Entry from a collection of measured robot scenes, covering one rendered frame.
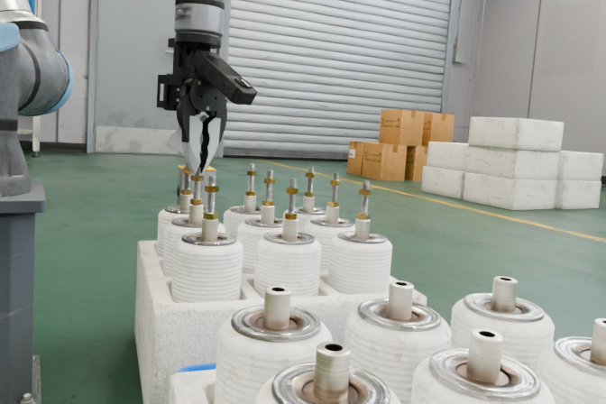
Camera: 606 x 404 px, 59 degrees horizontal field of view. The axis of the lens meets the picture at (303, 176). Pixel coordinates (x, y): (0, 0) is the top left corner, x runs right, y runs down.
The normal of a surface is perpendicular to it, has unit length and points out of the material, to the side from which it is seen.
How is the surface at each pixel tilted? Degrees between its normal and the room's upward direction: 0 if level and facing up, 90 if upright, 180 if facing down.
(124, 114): 90
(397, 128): 90
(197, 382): 0
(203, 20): 90
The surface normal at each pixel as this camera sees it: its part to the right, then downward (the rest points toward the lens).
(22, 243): 0.95, 0.09
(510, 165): -0.88, -0.01
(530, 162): 0.47, 0.11
